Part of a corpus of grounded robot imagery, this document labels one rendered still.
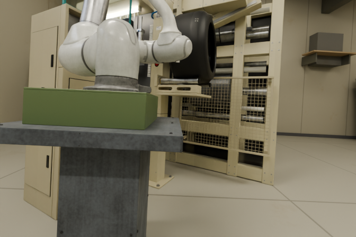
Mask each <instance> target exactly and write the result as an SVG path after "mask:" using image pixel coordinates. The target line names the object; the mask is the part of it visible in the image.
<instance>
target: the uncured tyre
mask: <svg viewBox="0 0 356 237"><path fill-rule="evenodd" d="M183 17H184V18H183ZM180 18H181V19H180ZM195 18H199V22H195V21H194V20H195ZM175 21H176V26H177V29H178V30H179V31H180V32H181V33H182V35H184V36H186V37H188V38H189V39H190V40H191V42H192V51H191V54H190V55H189V56H188V57H187V58H185V59H183V60H180V62H169V65H170V68H171V71H172V73H173V75H174V77H175V78H200V79H201V83H200V84H207V83H209V82H210V81H211V80H212V79H213V78H214V75H215V71H216V61H217V45H216V34H215V27H214V23H213V20H212V17H211V15H209V14H208V13H207V12H206V11H195V12H190V13H184V14H180V15H178V16H176V17H175Z"/></svg>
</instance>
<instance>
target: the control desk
mask: <svg viewBox="0 0 356 237"><path fill-rule="evenodd" d="M81 12H82V11H80V10H78V9H76V8H74V7H72V6H70V5H68V4H63V5H60V6H57V7H55V8H52V9H49V10H47V11H44V12H41V13H38V14H35V15H33V16H32V19H31V42H30V66H29V87H35V88H41V87H44V88H59V89H82V90H83V87H88V86H94V83H95V76H92V77H85V76H79V75H76V74H74V73H71V72H69V71H67V70H66V69H65V68H64V67H63V66H62V65H61V64H60V62H59V59H58V51H59V48H60V46H61V45H62V44H63V42H64V40H65V38H66V36H67V34H68V32H69V30H70V28H71V26H72V25H74V24H76V23H78V22H79V21H80V17H81ZM60 151H61V147H51V146H39V145H26V150H25V174H24V197H23V199H24V200H25V201H26V202H28V203H29V204H31V205H33V206H34V207H36V208H37V209H39V210H40V211H42V212H44V213H45V214H47V215H49V216H50V217H52V218H53V219H55V220H57V218H58V196H59V173H60Z"/></svg>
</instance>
